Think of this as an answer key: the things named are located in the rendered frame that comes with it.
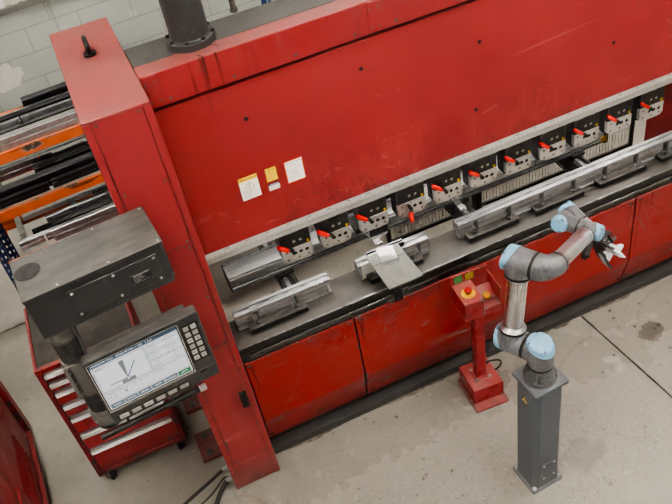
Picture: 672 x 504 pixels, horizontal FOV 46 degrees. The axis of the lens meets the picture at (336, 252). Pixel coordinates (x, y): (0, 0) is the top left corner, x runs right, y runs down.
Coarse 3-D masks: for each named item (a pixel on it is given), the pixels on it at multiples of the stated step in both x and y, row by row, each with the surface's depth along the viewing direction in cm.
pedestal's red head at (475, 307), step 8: (464, 272) 396; (488, 272) 398; (464, 280) 400; (488, 280) 402; (456, 288) 397; (464, 288) 396; (472, 288) 396; (480, 288) 400; (488, 288) 400; (496, 288) 395; (456, 296) 396; (480, 296) 391; (496, 296) 399; (456, 304) 401; (464, 304) 388; (472, 304) 389; (480, 304) 391; (488, 304) 396; (496, 304) 395; (464, 312) 392; (472, 312) 392; (480, 312) 394; (488, 312) 396
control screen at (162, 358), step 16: (160, 336) 293; (176, 336) 296; (128, 352) 289; (144, 352) 293; (160, 352) 297; (176, 352) 301; (96, 368) 286; (112, 368) 290; (128, 368) 294; (144, 368) 297; (160, 368) 301; (176, 368) 305; (192, 368) 309; (112, 384) 294; (128, 384) 298; (144, 384) 302; (160, 384) 306; (112, 400) 298; (128, 400) 302
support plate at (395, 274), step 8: (400, 248) 393; (368, 256) 392; (376, 256) 391; (400, 256) 389; (376, 264) 387; (392, 264) 385; (400, 264) 384; (408, 264) 383; (384, 272) 382; (392, 272) 381; (400, 272) 380; (408, 272) 379; (416, 272) 378; (384, 280) 378; (392, 280) 377; (400, 280) 376; (408, 280) 375; (392, 288) 374
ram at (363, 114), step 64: (512, 0) 336; (576, 0) 350; (640, 0) 365; (320, 64) 317; (384, 64) 329; (448, 64) 342; (512, 64) 356; (576, 64) 372; (640, 64) 388; (192, 128) 311; (256, 128) 322; (320, 128) 335; (384, 128) 348; (448, 128) 363; (512, 128) 379; (192, 192) 328; (320, 192) 354; (384, 192) 370
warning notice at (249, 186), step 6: (252, 174) 334; (240, 180) 334; (246, 180) 335; (252, 180) 336; (240, 186) 335; (246, 186) 337; (252, 186) 338; (258, 186) 339; (246, 192) 338; (252, 192) 340; (258, 192) 341; (246, 198) 340
